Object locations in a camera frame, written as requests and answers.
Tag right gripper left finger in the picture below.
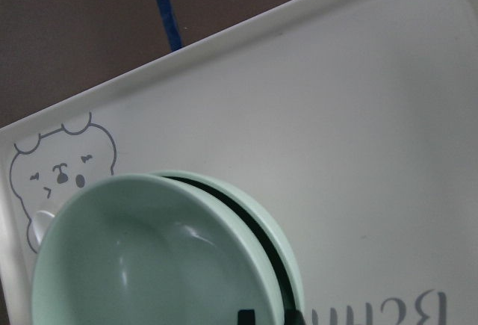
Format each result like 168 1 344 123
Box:
237 309 256 325

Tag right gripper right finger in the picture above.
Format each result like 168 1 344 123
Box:
284 309 306 325

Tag green bowl on tray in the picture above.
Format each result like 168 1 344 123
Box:
154 170 305 324

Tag white rectangular tray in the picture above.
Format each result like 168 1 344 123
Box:
1 0 477 324

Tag white plastic spoon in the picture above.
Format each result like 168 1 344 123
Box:
32 210 55 246

